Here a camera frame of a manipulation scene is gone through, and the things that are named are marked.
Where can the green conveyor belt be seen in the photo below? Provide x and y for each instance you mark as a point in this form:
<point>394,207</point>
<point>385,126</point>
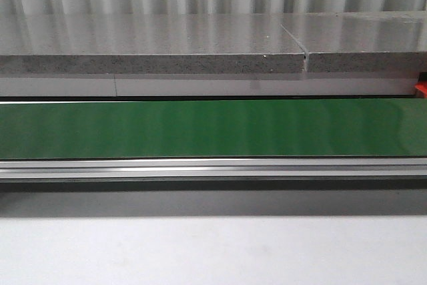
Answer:
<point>214,128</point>

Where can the grey stone counter slab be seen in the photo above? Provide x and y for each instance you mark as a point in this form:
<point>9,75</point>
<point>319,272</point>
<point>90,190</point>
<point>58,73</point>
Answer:
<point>147,44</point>

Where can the red plastic tray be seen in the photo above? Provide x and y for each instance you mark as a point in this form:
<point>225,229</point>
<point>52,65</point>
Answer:
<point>421,89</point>

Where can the aluminium conveyor side rail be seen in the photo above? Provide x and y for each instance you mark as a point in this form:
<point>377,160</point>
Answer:
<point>212,169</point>

